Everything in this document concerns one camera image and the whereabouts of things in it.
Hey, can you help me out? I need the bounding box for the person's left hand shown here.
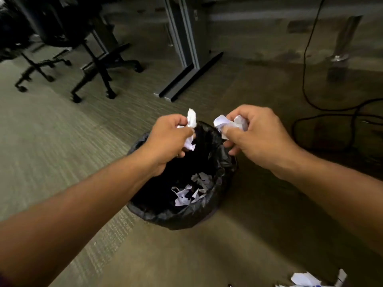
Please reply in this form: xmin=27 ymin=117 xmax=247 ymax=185
xmin=138 ymin=113 xmax=197 ymax=177

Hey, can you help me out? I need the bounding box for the person's right hand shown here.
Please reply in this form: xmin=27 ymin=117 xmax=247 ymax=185
xmin=222 ymin=104 xmax=301 ymax=180

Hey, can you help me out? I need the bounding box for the white paper piece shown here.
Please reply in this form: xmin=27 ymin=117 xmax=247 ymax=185
xmin=213 ymin=114 xmax=249 ymax=140
xmin=177 ymin=108 xmax=198 ymax=151

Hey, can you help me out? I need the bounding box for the person's right forearm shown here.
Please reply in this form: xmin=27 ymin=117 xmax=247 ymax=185
xmin=277 ymin=146 xmax=383 ymax=257

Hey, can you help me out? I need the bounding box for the person's left forearm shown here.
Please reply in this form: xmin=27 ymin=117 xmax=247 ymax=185
xmin=0 ymin=147 xmax=158 ymax=287

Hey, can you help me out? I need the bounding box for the pile of torn paper scraps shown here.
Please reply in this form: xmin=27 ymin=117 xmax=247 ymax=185
xmin=171 ymin=172 xmax=215 ymax=207

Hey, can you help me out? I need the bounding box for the trash bin with black bag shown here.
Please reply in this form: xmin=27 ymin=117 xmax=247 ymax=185
xmin=126 ymin=121 xmax=239 ymax=231

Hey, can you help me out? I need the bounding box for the grey metal desk leg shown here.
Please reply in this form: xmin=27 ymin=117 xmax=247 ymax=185
xmin=154 ymin=0 xmax=225 ymax=102

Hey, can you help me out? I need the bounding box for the black office chair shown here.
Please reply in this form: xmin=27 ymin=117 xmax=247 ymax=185
xmin=0 ymin=0 xmax=73 ymax=93
xmin=36 ymin=0 xmax=145 ymax=104

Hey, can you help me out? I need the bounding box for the white paper scrap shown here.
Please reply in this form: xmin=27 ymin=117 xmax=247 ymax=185
xmin=334 ymin=268 xmax=348 ymax=287
xmin=275 ymin=272 xmax=324 ymax=287

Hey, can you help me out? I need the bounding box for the black cable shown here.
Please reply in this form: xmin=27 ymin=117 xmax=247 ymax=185
xmin=301 ymin=0 xmax=383 ymax=112
xmin=291 ymin=100 xmax=383 ymax=154

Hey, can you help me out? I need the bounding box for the shiny metal post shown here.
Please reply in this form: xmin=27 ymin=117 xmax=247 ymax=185
xmin=326 ymin=15 xmax=363 ymax=82

